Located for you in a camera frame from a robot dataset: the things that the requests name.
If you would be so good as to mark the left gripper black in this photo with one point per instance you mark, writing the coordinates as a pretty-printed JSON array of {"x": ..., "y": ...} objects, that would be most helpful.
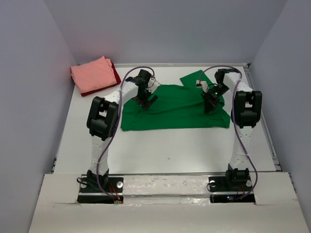
[{"x": 145, "y": 104}]

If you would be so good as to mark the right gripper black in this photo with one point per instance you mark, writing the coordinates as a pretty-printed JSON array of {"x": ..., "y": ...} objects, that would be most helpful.
[{"x": 209, "y": 103}]

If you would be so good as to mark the green t shirt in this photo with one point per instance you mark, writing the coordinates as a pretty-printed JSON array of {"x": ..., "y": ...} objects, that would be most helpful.
[{"x": 177, "y": 107}]

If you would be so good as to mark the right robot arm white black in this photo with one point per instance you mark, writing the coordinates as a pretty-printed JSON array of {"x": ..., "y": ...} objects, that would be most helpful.
[{"x": 245, "y": 114}]

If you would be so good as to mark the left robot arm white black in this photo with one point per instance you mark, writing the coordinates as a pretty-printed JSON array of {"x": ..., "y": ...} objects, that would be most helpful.
[{"x": 104, "y": 116}]

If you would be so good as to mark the dark red folded t shirt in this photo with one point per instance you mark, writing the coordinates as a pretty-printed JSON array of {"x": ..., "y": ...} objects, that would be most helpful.
[{"x": 116, "y": 77}]

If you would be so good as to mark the pink folded t shirt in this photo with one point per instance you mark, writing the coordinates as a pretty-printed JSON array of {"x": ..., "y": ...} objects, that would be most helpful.
[{"x": 79, "y": 72}]

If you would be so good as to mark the white cardboard front cover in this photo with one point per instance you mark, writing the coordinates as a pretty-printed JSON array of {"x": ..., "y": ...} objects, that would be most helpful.
[{"x": 168, "y": 204}]

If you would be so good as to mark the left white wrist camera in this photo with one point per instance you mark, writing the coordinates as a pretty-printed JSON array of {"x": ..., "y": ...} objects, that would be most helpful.
[{"x": 153, "y": 85}]

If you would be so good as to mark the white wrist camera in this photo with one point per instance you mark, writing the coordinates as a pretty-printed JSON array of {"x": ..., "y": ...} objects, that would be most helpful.
[
  {"x": 153, "y": 85},
  {"x": 203, "y": 85}
]

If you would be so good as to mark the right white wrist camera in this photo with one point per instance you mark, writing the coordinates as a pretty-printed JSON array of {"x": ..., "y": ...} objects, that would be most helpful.
[{"x": 203, "y": 85}]

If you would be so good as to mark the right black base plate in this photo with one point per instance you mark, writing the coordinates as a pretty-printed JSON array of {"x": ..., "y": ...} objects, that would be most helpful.
[{"x": 221, "y": 192}]

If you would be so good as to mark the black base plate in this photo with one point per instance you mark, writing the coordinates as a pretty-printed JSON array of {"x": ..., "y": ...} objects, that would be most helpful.
[
  {"x": 221, "y": 192},
  {"x": 90, "y": 193}
]

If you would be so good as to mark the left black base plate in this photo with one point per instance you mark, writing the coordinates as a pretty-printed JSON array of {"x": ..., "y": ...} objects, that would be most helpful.
[{"x": 90, "y": 193}]

